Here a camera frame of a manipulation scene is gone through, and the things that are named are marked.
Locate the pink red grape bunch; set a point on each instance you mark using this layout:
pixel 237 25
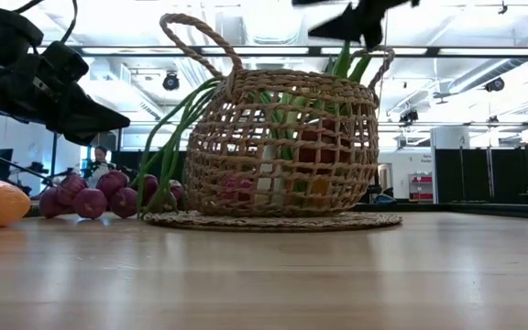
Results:
pixel 233 185

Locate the round woven placemat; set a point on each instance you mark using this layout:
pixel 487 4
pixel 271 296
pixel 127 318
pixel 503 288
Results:
pixel 360 221

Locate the small orange bell pepper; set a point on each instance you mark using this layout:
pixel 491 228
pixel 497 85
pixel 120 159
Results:
pixel 320 187

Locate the bunch of purple grapes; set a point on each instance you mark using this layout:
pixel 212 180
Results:
pixel 90 201

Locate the green leek bunch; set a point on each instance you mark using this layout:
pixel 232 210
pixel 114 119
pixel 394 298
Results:
pixel 172 151

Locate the black ceiling spotlight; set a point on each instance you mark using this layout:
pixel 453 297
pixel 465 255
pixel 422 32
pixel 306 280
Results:
pixel 494 84
pixel 409 115
pixel 171 81

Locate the shelf with red boxes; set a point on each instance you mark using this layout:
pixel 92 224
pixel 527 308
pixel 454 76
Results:
pixel 422 187

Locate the blue object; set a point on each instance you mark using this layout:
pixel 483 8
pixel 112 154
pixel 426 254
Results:
pixel 383 199

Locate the black partition wall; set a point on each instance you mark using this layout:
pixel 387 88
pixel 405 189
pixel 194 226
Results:
pixel 498 174

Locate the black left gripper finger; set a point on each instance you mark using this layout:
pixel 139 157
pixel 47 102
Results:
pixel 90 119

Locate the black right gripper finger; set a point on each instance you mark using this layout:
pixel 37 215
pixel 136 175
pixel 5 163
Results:
pixel 355 23

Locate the person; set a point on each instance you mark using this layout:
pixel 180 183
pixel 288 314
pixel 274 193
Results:
pixel 100 153

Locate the white square pillar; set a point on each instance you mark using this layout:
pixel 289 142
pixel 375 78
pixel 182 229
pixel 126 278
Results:
pixel 449 137

